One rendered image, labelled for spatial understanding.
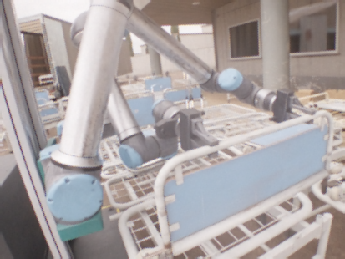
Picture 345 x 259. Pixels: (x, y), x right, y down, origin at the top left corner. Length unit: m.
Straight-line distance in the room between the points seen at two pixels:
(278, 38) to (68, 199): 5.24
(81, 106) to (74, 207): 0.27
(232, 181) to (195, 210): 0.14
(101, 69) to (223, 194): 0.49
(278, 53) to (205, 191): 5.00
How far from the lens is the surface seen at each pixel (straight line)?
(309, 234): 1.16
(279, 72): 5.51
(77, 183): 0.63
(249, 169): 0.71
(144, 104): 2.59
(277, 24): 5.52
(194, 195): 0.62
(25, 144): 0.95
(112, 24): 0.65
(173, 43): 0.89
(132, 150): 0.74
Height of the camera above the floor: 1.20
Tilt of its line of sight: 17 degrees down
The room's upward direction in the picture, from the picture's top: 7 degrees counter-clockwise
